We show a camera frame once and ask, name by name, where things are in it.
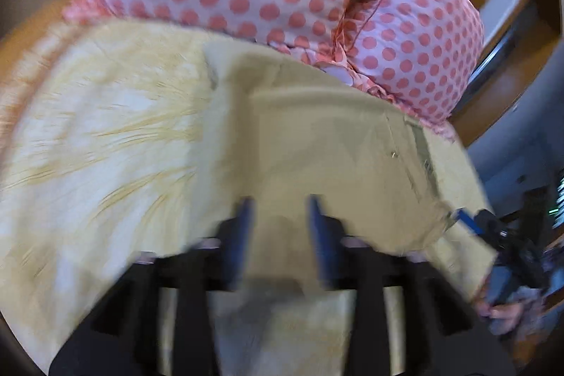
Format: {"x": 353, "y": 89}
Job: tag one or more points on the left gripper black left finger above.
{"x": 234, "y": 235}

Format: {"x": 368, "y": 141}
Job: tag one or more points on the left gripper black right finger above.
{"x": 327, "y": 233}

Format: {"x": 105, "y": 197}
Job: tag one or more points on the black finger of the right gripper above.
{"x": 463, "y": 215}

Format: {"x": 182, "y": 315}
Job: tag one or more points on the beige khaki pants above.
{"x": 279, "y": 132}

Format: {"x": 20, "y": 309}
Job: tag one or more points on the person right hand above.
{"x": 503, "y": 318}

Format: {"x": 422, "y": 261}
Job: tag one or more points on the cream orange patterned bedsheet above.
{"x": 100, "y": 132}

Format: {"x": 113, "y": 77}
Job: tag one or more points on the lower pink polka dot pillow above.
{"x": 415, "y": 54}

